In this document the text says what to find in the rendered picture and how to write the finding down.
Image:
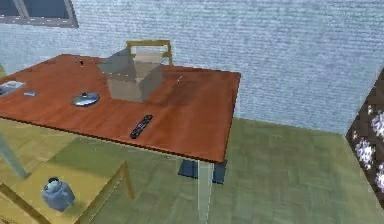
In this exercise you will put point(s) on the yellow wooden chair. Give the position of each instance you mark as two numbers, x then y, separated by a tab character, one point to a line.
150	45

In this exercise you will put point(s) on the small grey flat block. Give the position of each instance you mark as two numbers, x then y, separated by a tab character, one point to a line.
29	93

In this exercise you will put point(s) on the black remote control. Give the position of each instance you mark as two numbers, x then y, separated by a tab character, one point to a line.
141	126

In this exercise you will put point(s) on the dark blue floor box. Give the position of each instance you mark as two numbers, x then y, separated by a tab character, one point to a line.
188	169

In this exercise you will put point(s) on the grey framed window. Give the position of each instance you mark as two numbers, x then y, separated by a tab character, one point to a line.
40	13

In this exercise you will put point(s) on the dark brown patterned shelf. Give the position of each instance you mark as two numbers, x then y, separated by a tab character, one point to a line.
368	133

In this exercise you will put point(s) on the open cardboard box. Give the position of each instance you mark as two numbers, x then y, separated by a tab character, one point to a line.
133	78

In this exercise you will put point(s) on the blue-grey kettle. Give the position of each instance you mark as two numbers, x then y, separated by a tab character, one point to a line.
57	194

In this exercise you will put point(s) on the round silver lid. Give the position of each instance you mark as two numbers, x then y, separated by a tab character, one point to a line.
85	99

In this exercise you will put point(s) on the red-brown wooden table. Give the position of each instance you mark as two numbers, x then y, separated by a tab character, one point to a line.
186	110

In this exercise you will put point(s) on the small dark red object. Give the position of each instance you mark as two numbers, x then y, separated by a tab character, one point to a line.
81	61

